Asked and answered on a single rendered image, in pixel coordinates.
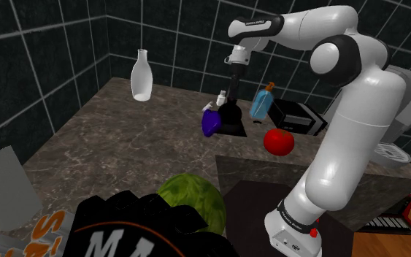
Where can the silver bag with orange lettering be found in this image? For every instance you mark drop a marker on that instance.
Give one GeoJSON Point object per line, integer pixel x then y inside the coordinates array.
{"type": "Point", "coordinates": [23, 238]}

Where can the blue soap dispenser orange pump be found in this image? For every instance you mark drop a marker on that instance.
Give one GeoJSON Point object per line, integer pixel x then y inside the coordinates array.
{"type": "Point", "coordinates": [261, 104]}

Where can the dark robot stand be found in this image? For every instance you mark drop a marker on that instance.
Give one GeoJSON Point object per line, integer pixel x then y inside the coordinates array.
{"type": "Point", "coordinates": [251, 213]}

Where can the red keyboard piano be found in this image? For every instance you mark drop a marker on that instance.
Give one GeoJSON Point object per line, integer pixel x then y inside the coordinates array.
{"type": "Point", "coordinates": [395, 219]}

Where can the small white bottle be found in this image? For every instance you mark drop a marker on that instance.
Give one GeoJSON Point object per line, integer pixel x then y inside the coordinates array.
{"type": "Point", "coordinates": [221, 98]}

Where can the white glass bottle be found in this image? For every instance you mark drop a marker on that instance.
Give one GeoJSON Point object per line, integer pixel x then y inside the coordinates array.
{"type": "Point", "coordinates": [141, 80]}

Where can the purple spray bottle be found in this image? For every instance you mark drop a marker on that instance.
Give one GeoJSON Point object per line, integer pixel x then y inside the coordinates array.
{"type": "Point", "coordinates": [210, 122]}

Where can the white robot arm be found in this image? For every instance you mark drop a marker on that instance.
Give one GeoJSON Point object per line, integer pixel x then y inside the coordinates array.
{"type": "Point", "coordinates": [354, 142]}

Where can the green lettuce head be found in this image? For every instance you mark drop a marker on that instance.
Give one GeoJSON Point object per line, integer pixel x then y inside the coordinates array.
{"type": "Point", "coordinates": [198, 201]}

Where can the black toaster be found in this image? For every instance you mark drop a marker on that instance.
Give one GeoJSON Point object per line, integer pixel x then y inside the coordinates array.
{"type": "Point", "coordinates": [294, 117]}

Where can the red tomato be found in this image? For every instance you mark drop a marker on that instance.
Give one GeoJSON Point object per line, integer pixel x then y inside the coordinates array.
{"type": "Point", "coordinates": [279, 142]}

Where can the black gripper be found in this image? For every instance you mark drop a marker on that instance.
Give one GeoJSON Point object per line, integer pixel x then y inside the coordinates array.
{"type": "Point", "coordinates": [236, 76]}

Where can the white paper towel roll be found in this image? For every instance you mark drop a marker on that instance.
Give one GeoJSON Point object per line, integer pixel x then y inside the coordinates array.
{"type": "Point", "coordinates": [0, 188]}

